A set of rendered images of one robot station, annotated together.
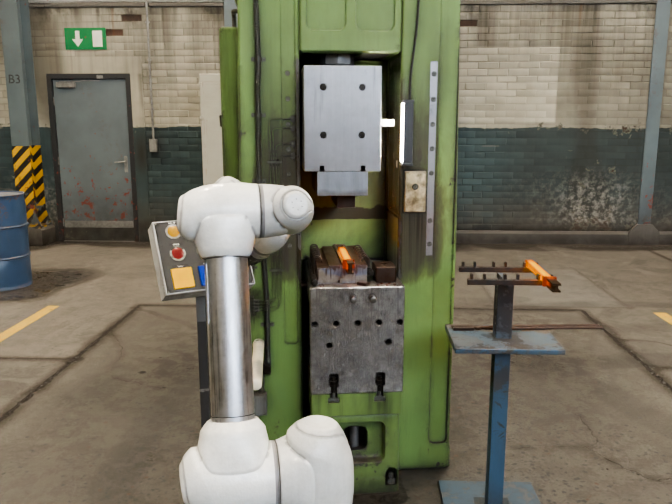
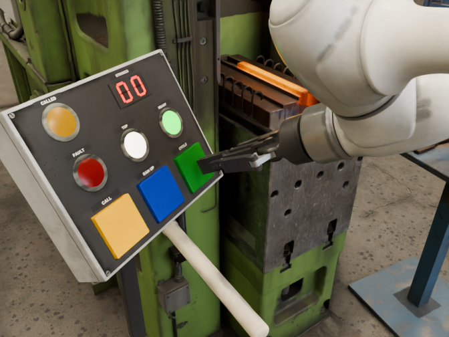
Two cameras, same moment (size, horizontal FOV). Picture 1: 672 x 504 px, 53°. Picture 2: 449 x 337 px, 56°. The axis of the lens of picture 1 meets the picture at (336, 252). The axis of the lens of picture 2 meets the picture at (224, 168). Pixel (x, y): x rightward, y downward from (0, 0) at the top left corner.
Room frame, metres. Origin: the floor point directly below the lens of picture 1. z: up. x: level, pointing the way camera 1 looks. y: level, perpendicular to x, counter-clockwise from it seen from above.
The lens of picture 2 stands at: (1.80, 0.65, 1.43)
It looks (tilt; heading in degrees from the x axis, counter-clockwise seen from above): 32 degrees down; 331
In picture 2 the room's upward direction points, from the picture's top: straight up
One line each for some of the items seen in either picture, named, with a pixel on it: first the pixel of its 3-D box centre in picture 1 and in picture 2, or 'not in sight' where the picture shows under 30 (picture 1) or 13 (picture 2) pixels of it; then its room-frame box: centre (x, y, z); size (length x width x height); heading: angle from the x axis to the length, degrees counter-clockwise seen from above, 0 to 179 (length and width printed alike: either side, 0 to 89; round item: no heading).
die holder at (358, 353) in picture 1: (349, 320); (259, 156); (2.84, -0.06, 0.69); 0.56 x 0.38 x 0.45; 5
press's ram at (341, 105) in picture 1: (347, 119); not in sight; (2.83, -0.05, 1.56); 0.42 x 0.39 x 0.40; 5
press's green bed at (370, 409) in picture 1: (349, 417); (254, 253); (2.84, -0.06, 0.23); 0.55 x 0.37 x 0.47; 5
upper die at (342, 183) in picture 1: (337, 179); not in sight; (2.83, -0.01, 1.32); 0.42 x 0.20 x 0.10; 5
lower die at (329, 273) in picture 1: (337, 262); (251, 87); (2.83, -0.01, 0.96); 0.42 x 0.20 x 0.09; 5
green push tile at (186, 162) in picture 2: not in sight; (193, 167); (2.43, 0.38, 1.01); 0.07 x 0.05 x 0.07; 120
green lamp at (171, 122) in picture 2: not in sight; (171, 122); (2.47, 0.40, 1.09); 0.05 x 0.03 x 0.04; 95
